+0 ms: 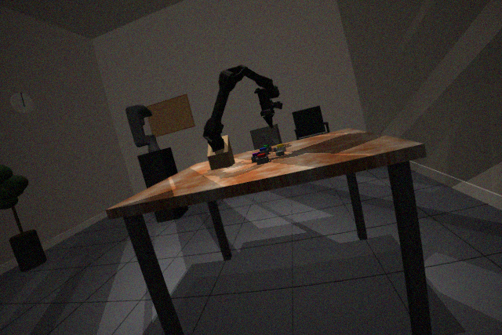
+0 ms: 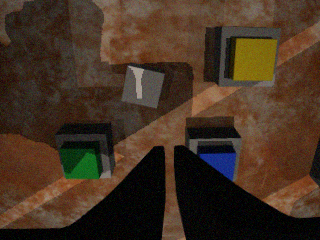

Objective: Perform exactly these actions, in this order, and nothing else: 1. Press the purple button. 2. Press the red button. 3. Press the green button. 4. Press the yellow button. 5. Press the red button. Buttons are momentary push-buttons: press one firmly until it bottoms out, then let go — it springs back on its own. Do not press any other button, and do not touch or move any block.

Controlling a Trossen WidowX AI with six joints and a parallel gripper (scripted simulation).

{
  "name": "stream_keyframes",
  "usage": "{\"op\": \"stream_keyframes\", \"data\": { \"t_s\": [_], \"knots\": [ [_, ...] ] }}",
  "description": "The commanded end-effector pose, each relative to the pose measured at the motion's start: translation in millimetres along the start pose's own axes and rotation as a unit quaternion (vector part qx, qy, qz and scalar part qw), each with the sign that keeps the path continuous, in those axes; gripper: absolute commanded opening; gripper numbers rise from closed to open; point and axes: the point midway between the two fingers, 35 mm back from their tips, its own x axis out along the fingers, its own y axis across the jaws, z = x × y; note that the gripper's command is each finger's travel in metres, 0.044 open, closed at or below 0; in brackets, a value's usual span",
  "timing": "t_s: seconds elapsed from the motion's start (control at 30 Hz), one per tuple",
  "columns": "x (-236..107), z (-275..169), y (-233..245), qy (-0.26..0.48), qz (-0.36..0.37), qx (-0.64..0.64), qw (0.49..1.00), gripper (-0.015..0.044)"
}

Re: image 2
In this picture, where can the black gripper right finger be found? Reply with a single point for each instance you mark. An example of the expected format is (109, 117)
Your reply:
(212, 207)

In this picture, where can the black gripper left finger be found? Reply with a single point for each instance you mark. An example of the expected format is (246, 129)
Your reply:
(134, 210)

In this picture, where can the green button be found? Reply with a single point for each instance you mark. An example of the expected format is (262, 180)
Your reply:
(86, 150)

